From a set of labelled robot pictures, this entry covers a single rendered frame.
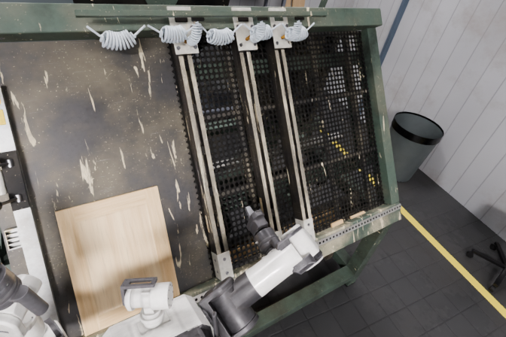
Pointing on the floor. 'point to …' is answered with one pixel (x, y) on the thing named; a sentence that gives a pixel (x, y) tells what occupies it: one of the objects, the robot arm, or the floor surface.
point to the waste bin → (412, 142)
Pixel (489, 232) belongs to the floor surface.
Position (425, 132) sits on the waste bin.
